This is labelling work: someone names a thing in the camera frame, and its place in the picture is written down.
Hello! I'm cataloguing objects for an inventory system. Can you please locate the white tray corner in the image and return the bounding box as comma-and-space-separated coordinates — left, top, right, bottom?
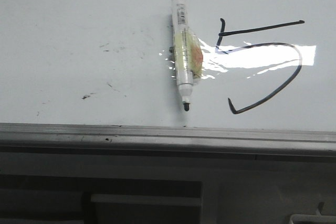
288, 202, 335, 224

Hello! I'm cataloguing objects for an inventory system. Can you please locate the white whiteboard marker with tape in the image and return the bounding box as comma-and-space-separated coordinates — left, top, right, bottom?
172, 0, 203, 111

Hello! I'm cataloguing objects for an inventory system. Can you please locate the grey aluminium whiteboard frame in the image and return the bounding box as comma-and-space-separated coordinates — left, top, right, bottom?
1, 123, 335, 158

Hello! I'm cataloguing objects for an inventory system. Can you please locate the dark cabinet with white bar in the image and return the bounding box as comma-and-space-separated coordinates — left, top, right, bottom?
1, 175, 203, 223

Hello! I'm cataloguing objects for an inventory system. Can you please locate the white whiteboard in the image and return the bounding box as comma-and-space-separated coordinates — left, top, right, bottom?
1, 0, 335, 131

